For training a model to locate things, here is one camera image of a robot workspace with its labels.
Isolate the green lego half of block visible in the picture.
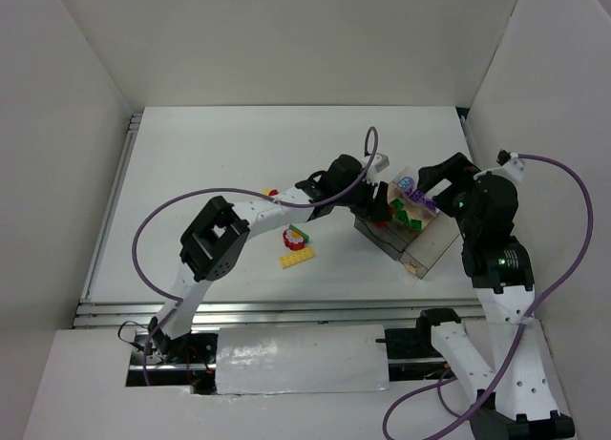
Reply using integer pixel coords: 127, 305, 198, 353
389, 199, 404, 214

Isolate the green square lego brick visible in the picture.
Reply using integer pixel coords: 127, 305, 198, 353
396, 209, 411, 225

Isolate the purple arch lego piece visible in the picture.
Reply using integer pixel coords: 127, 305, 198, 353
409, 189, 426, 203

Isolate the purple round lego piece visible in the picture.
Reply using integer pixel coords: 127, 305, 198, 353
398, 177, 414, 190

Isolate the red flower lego piece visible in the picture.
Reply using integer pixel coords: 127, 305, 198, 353
283, 228, 306, 251

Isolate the green lego plate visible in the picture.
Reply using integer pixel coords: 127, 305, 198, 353
289, 224, 310, 244

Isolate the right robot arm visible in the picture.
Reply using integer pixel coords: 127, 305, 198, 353
417, 152, 576, 439

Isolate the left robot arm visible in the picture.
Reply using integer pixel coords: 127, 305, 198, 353
148, 155, 391, 361

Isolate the clear compartment container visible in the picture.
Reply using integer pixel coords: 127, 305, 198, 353
354, 166, 459, 279

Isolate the yellow long lego plate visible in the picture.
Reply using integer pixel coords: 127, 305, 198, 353
279, 246, 316, 269

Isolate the foil covered panel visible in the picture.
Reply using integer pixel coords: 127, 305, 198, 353
215, 325, 390, 395

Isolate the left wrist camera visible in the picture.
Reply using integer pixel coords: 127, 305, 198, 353
371, 154, 390, 173

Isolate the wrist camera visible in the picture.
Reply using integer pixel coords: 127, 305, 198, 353
371, 154, 390, 173
495, 150, 525, 183

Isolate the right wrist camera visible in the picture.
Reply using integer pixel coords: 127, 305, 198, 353
495, 150, 525, 183

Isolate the aluminium frame rail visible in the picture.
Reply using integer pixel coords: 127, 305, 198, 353
73, 299, 484, 329

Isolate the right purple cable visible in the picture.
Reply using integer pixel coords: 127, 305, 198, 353
383, 151, 594, 440

